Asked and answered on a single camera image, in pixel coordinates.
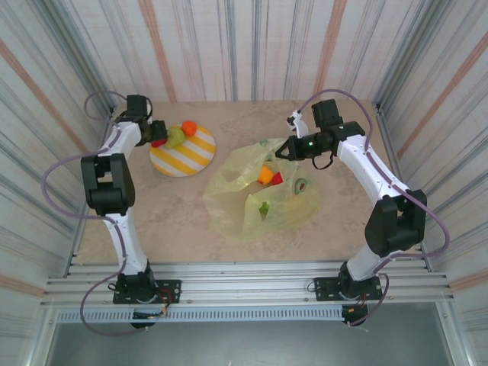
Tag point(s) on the red strawberry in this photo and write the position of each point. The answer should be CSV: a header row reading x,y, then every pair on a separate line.
x,y
159,143

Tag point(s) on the red apple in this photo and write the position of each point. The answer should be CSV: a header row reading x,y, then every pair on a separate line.
x,y
277,178

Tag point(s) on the orange mandarin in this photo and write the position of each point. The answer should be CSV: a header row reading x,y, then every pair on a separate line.
x,y
265,174

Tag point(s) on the green apple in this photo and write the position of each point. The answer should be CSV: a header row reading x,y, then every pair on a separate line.
x,y
264,207

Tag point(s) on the yellow avocado print plastic bag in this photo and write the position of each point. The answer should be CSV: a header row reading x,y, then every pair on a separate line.
x,y
228,213

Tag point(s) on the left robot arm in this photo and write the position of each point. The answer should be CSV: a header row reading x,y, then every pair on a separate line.
x,y
110,190

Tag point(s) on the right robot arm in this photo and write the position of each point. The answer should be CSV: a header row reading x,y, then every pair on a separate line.
x,y
396,225

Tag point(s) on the green pear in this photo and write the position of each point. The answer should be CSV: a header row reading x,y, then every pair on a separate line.
x,y
175,138

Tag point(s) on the red orange tangerine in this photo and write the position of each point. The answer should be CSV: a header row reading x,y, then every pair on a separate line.
x,y
189,128

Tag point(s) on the yellow white striped plate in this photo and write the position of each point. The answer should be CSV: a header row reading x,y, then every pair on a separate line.
x,y
190,160

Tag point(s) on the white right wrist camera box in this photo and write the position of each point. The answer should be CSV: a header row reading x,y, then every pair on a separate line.
x,y
298,124

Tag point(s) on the metal side frame rail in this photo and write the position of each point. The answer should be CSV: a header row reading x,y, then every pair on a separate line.
x,y
76,244
389,133

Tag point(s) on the aluminium rail frame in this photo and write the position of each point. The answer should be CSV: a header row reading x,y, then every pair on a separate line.
x,y
244,282

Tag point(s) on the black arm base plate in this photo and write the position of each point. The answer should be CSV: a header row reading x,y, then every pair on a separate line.
x,y
169,291
324,289

